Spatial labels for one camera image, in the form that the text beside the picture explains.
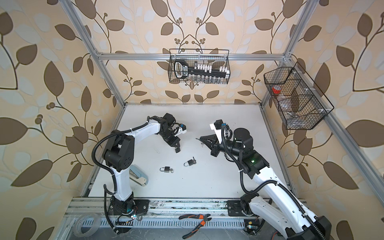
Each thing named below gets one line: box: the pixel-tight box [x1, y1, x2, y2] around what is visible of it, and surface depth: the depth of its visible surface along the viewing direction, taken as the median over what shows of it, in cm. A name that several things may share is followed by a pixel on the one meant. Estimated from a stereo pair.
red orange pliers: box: [178, 213, 212, 240], surface depth 72 cm
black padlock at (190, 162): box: [183, 156, 197, 167], surface depth 91 cm
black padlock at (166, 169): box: [159, 166, 174, 173], surface depth 89 cm
